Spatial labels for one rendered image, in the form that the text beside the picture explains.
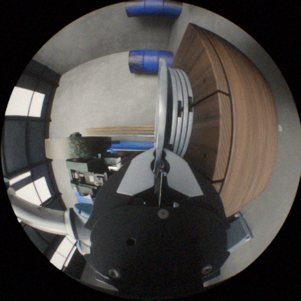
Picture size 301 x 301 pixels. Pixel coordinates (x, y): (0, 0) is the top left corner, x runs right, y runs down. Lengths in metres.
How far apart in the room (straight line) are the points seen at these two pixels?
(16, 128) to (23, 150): 0.77
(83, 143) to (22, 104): 3.53
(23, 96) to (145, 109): 4.18
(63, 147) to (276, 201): 1.24
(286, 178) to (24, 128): 4.40
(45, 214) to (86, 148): 0.68
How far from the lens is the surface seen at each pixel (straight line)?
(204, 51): 0.15
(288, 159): 0.42
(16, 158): 3.92
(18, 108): 4.03
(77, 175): 1.28
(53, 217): 0.35
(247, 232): 0.52
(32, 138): 4.06
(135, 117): 2.11
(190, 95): 0.15
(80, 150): 0.86
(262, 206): 0.47
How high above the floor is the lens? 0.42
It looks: 2 degrees down
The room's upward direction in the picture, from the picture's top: 89 degrees counter-clockwise
